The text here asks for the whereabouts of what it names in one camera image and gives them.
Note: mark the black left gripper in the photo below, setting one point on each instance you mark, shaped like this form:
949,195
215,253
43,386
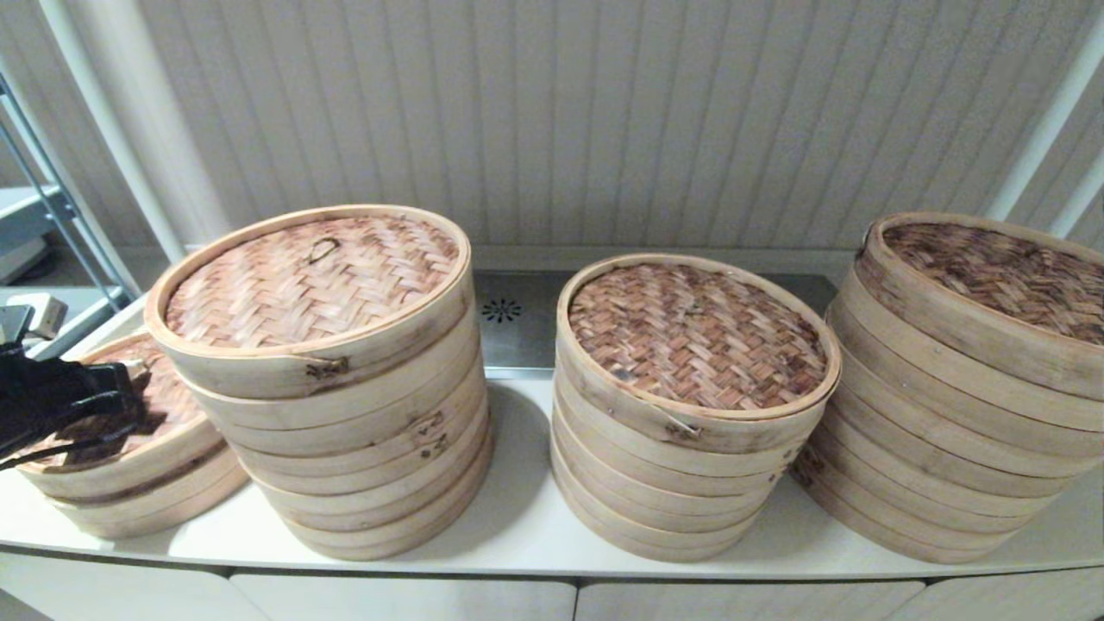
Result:
52,401

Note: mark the dark brown woven bamboo lid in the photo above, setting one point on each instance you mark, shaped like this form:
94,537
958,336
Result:
992,276

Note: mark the bamboo steamer basket tier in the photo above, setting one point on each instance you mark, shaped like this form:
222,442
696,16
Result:
952,553
975,476
959,528
992,418
392,530
967,503
379,459
681,552
387,507
681,466
681,510
172,523
983,448
379,433
681,531
681,488
383,484
379,406
185,492
1000,388
396,551

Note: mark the reddish-brown woven bamboo lid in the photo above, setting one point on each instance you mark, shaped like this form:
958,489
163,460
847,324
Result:
690,336

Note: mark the pale grey shelf board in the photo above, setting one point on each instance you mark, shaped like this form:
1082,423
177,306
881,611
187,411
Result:
21,216

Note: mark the beige cabinet door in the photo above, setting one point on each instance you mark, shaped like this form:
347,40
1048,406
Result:
742,604
103,595
405,601

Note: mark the stainless steel drain tray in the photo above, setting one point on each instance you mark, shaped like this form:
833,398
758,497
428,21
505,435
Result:
517,345

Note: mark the thin white pole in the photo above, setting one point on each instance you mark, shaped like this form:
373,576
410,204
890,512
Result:
1044,129
1078,200

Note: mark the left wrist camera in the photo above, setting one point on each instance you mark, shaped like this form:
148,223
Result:
43,315

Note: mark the grey metal rack frame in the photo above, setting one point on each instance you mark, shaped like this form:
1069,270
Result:
60,207

